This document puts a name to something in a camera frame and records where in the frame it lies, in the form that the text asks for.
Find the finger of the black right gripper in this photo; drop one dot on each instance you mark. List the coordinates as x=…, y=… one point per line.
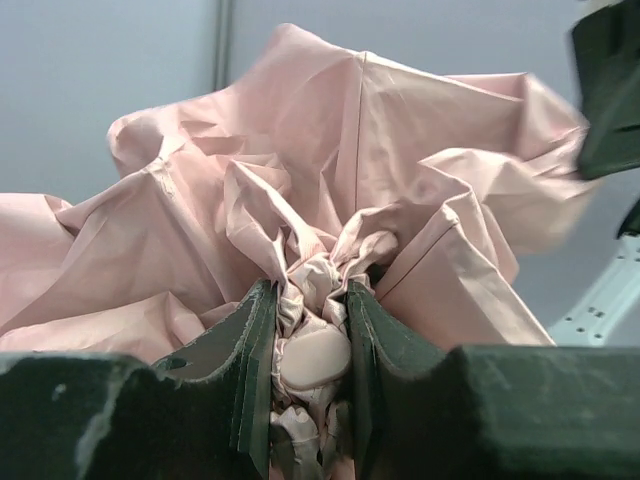
x=606, y=52

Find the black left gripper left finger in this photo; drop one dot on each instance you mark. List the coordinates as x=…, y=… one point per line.
x=199, y=413

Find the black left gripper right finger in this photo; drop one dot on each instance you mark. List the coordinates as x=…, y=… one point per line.
x=487, y=412

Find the pink folding umbrella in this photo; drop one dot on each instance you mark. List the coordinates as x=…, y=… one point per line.
x=319, y=166

